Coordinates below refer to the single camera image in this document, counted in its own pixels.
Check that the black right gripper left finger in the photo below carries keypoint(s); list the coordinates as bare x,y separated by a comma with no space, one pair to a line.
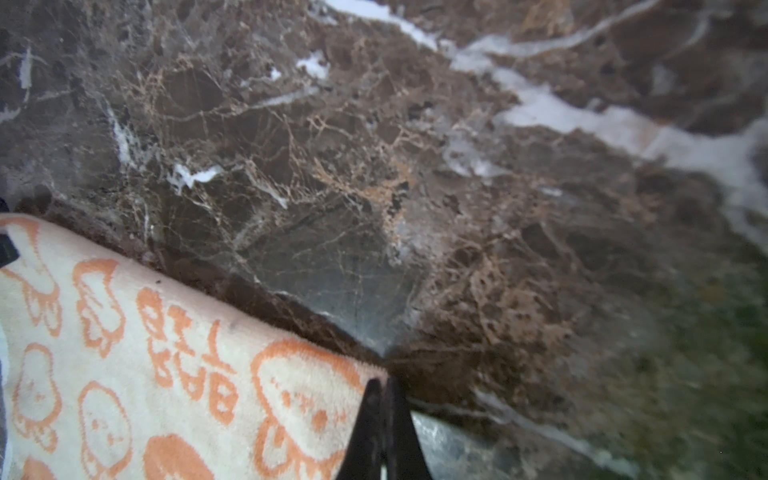
363,456

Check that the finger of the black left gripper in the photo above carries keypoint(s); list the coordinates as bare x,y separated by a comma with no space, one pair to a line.
8,251

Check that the brown pattern towel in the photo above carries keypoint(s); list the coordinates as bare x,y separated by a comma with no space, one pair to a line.
110,370

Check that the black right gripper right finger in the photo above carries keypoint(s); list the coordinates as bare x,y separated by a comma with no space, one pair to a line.
403,453

